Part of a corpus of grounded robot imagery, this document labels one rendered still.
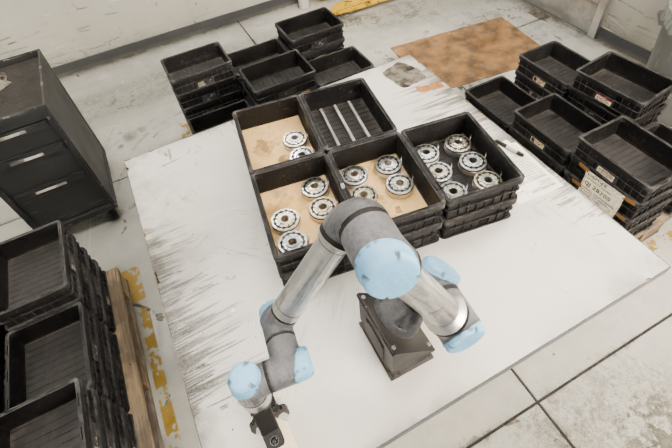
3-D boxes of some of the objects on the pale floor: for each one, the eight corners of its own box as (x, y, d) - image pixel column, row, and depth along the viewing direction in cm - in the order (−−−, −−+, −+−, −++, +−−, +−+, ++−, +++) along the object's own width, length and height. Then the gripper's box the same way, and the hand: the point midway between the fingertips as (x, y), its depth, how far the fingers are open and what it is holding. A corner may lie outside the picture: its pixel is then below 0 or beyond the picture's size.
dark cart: (127, 220, 277) (44, 104, 210) (53, 250, 266) (-60, 138, 199) (113, 162, 314) (39, 48, 246) (47, 187, 303) (-50, 74, 235)
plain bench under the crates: (597, 347, 203) (671, 266, 150) (277, 553, 164) (226, 541, 111) (405, 146, 301) (409, 54, 248) (175, 244, 261) (123, 160, 209)
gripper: (273, 366, 115) (286, 392, 131) (225, 393, 111) (244, 416, 127) (286, 396, 109) (299, 419, 125) (236, 425, 106) (256, 445, 122)
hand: (275, 426), depth 124 cm, fingers open, 7 cm apart
